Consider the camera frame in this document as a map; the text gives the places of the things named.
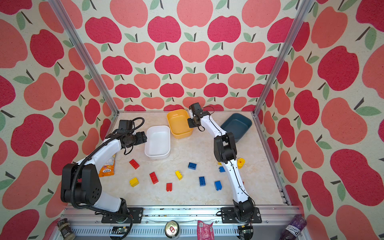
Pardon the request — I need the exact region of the yellow plastic container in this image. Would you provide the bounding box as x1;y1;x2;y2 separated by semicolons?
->
167;109;193;139

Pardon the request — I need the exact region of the red lego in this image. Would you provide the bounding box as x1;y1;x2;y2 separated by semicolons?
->
129;159;140;170

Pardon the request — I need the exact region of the yellow lego brick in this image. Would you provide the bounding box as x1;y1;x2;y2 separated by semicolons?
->
129;178;140;187
175;171;183;180

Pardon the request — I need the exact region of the dark teal plastic container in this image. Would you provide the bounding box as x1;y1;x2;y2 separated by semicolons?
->
221;113;253;143

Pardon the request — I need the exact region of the yellow round lego piece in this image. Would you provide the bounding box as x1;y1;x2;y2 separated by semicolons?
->
237;158;246;169

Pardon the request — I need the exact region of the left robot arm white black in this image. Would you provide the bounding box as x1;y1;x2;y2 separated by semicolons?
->
61;131;147;216

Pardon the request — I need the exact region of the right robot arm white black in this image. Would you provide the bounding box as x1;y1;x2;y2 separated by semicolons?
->
188;103;255;223

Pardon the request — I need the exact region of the white plastic container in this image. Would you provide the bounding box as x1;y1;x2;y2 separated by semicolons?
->
145;125;171;160

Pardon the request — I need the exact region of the orange snack packet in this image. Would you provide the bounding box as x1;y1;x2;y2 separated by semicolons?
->
99;155;116;178

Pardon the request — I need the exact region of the long red lego brick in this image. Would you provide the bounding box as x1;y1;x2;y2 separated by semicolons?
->
150;172;159;185

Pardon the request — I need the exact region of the small red lego brick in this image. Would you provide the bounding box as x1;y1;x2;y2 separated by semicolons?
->
166;183;173;192

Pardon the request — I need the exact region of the drink can top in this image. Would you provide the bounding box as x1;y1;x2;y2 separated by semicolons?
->
165;220;181;239

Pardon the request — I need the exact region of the dark glass jar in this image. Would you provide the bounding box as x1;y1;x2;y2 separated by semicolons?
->
57;218;76;240

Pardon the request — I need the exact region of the pink snack wrapper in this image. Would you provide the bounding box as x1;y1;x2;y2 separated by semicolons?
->
197;221;215;240

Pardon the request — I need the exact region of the purple plastic bottle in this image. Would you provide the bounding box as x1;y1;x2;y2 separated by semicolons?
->
280;215;307;240

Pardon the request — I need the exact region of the black corrugated cable hose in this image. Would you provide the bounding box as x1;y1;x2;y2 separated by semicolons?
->
70;116;145;240

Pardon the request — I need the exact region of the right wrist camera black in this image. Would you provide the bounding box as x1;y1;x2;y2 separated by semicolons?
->
189;103;203;117

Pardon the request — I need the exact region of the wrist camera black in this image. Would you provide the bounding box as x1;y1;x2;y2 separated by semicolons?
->
117;120;134;134
189;103;203;117

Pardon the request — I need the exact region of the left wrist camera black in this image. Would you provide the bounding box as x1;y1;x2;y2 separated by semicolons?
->
117;120;134;134

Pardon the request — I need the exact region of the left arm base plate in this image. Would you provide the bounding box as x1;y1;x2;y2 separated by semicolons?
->
101;207;144;225

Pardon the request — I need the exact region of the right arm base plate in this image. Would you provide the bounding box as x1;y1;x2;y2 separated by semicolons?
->
220;207;262;224

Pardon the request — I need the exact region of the aluminium front rail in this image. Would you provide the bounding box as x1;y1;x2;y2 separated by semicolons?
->
61;205;304;240

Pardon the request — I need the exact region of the aluminium corner post left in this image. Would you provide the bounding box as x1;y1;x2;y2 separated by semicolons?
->
48;0;119;117

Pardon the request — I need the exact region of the aluminium corner post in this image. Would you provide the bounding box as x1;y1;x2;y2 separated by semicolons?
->
48;0;119;117
253;0;315;117

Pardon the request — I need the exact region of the aluminium corner post right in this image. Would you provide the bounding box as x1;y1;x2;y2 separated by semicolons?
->
253;0;315;117

